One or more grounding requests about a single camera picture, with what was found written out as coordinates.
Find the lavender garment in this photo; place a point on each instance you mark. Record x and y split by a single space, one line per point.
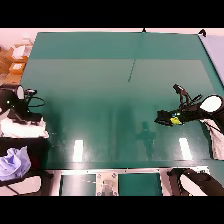
15 163

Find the silver frame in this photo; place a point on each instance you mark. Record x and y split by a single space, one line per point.
106 183

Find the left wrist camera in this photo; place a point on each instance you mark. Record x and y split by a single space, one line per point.
30 92

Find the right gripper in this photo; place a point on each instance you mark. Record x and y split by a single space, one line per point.
168 117

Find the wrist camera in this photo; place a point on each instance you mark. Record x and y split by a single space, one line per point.
30 92
180 90

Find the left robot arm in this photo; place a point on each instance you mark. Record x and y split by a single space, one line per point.
13 103

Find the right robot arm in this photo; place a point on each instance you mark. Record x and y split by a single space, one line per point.
213 113

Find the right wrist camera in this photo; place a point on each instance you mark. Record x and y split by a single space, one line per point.
180 90

